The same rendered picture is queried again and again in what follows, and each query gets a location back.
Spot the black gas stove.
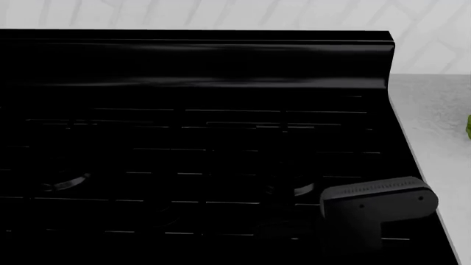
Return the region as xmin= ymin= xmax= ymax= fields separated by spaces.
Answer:
xmin=0 ymin=28 xmax=461 ymax=265

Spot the dark grey wrist camera box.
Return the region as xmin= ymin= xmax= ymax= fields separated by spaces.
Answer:
xmin=319 ymin=175 xmax=440 ymax=250

